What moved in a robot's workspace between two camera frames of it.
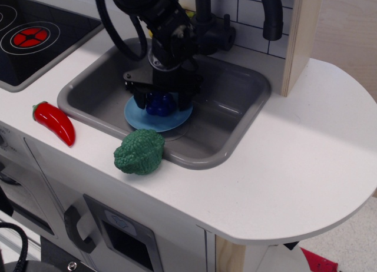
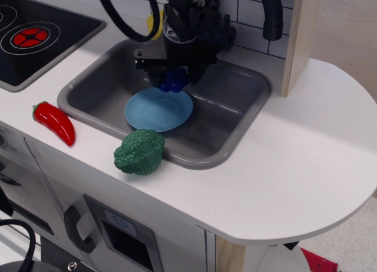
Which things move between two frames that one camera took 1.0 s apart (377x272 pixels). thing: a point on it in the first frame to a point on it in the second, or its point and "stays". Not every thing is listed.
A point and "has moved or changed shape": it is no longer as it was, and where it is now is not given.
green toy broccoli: (141, 152) stays
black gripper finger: (185, 101) to (195, 73)
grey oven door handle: (72, 216) stays
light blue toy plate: (143, 120) stays
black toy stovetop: (35, 38) stays
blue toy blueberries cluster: (159, 104) has moved or changed shape
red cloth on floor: (320, 264) stays
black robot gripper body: (170, 72) to (191, 47)
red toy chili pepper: (48, 116) stays
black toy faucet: (214, 34) stays
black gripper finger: (140, 99) to (155, 76)
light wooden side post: (303, 37) stays
